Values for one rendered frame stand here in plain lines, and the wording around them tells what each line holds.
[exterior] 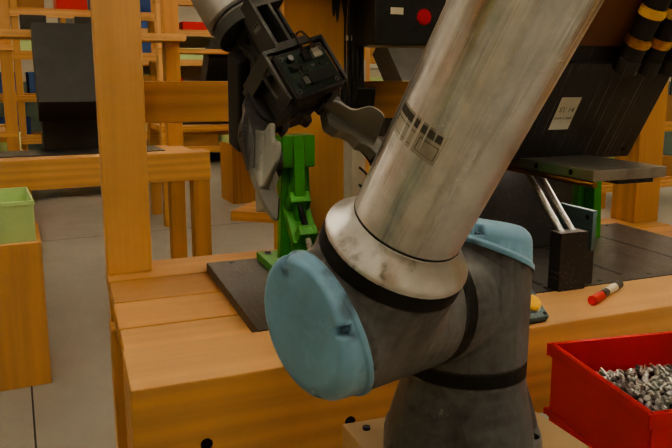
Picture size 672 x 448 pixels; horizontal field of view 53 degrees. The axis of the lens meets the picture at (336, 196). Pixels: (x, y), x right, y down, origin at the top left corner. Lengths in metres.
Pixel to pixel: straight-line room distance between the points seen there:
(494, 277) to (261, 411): 0.46
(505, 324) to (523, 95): 0.25
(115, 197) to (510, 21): 1.14
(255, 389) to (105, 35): 0.79
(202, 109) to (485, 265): 1.05
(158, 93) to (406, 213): 1.12
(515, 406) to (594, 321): 0.55
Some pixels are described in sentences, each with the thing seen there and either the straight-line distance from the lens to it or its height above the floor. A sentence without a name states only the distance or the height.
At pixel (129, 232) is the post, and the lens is 1.46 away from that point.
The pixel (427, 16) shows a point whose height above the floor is 1.41.
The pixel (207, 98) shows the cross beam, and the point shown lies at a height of 1.24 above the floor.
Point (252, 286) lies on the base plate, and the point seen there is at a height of 0.90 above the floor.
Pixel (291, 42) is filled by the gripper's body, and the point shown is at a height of 1.31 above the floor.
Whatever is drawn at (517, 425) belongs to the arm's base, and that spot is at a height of 0.97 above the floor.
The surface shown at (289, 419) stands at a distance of 0.97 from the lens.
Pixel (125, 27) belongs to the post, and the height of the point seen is 1.38.
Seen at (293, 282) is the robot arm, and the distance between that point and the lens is 0.51.
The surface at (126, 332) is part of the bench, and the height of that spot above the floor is 0.88.
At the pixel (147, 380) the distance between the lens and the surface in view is 0.93.
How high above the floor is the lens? 1.28
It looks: 10 degrees down
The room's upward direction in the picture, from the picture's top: straight up
